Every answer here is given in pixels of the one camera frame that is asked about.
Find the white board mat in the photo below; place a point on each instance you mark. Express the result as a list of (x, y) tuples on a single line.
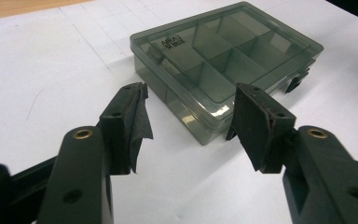
[(43, 68)]

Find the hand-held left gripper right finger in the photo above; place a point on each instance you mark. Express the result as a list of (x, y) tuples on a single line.
[(323, 174)]

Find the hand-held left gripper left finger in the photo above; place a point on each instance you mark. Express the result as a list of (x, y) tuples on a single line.
[(84, 174)]

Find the grey translucent compartment box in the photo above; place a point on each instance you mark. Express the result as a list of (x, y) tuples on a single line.
[(211, 62)]

